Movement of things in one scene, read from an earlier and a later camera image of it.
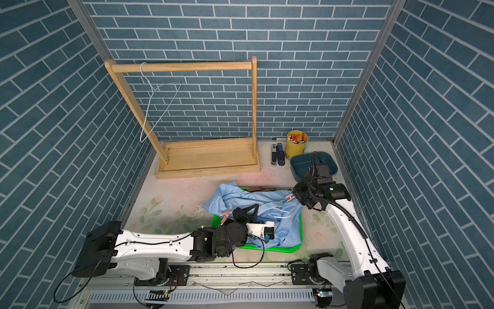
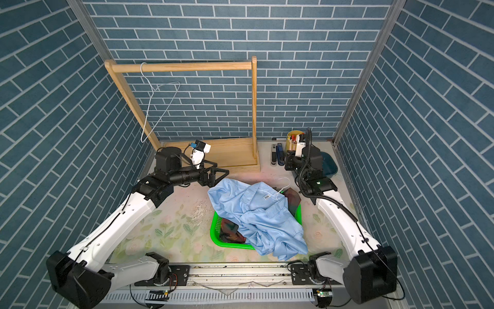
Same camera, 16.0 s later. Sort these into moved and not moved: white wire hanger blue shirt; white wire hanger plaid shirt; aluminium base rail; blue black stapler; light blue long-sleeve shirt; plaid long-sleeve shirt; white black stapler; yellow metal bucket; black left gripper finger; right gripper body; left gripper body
Moved: left gripper body; plaid long-sleeve shirt; black left gripper finger; right gripper body; white wire hanger blue shirt; light blue long-sleeve shirt
Not moved: white black stapler; yellow metal bucket; white wire hanger plaid shirt; blue black stapler; aluminium base rail
